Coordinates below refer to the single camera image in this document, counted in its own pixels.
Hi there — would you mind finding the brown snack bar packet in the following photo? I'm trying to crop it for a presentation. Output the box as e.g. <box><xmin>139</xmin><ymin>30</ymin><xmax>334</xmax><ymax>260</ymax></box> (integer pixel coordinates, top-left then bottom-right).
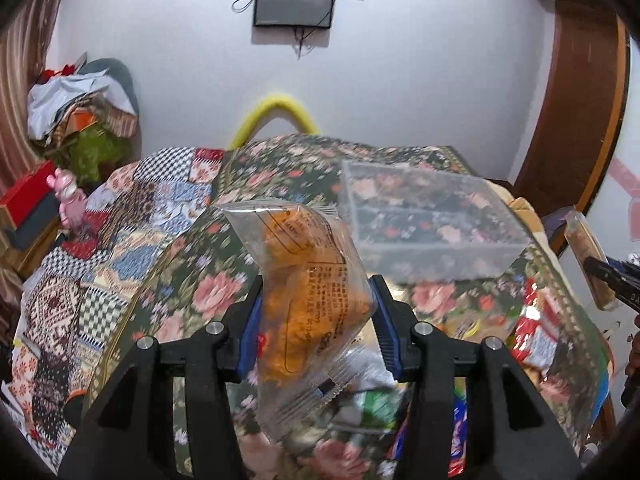
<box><xmin>564</xmin><ymin>209</ymin><xmax>620</xmax><ymax>311</ymax></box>

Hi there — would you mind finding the clear bag orange snack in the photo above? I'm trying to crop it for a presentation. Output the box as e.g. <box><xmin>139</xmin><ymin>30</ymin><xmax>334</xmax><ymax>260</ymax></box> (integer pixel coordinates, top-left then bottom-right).
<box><xmin>222</xmin><ymin>200</ymin><xmax>376</xmax><ymax>442</ymax></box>

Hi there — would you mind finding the red white snack packet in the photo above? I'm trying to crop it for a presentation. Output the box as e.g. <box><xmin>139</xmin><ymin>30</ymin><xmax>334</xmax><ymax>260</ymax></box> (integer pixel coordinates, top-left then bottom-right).
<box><xmin>508</xmin><ymin>278</ymin><xmax>578</xmax><ymax>382</ymax></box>

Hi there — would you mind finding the floral green bed cover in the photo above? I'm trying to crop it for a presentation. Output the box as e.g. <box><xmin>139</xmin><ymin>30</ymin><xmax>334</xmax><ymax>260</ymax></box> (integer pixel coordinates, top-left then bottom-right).
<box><xmin>89</xmin><ymin>134</ymin><xmax>612</xmax><ymax>479</ymax></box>

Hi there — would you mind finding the brown wooden door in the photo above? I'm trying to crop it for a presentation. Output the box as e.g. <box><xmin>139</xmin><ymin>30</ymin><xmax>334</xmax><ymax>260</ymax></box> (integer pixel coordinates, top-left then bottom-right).
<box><xmin>502</xmin><ymin>0</ymin><xmax>632</xmax><ymax>256</ymax></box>

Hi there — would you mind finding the patchwork quilt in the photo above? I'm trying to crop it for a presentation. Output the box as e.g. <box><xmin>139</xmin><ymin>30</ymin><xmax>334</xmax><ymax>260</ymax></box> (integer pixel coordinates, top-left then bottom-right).
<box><xmin>2</xmin><ymin>148</ymin><xmax>224</xmax><ymax>471</ymax></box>

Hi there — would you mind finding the clear plastic storage box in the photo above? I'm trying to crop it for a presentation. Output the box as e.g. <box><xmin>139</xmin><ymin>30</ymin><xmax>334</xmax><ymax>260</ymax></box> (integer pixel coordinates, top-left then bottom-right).
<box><xmin>338</xmin><ymin>160</ymin><xmax>529</xmax><ymax>284</ymax></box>

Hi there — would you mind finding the pink plush toy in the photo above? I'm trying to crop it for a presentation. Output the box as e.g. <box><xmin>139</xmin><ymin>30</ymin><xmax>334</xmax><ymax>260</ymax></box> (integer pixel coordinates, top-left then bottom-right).
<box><xmin>46</xmin><ymin>168</ymin><xmax>87</xmax><ymax>230</ymax></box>

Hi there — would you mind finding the red box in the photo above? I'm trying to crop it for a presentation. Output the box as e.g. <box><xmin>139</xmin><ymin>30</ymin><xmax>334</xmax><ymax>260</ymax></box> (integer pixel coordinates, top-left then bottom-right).
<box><xmin>0</xmin><ymin>160</ymin><xmax>55</xmax><ymax>230</ymax></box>

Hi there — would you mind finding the pile of clothes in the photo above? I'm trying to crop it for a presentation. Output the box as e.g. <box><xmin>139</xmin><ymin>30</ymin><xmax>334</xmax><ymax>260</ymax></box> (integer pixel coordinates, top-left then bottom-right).
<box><xmin>27</xmin><ymin>55</ymin><xmax>140</xmax><ymax>190</ymax></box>

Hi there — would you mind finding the yellow foam tube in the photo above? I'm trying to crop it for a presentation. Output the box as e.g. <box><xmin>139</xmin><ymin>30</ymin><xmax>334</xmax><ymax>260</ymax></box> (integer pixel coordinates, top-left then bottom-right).
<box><xmin>229</xmin><ymin>93</ymin><xmax>320</xmax><ymax>151</ymax></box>

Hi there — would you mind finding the striped brown curtain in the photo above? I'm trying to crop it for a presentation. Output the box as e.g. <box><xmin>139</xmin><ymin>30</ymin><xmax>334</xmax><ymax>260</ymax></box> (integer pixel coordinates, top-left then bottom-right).
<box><xmin>1</xmin><ymin>0</ymin><xmax>61</xmax><ymax>191</ymax></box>

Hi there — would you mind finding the black wall monitor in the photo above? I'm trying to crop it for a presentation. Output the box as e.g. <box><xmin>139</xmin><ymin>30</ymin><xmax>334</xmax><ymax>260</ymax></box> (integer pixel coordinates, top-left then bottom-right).
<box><xmin>254</xmin><ymin>0</ymin><xmax>335</xmax><ymax>29</ymax></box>

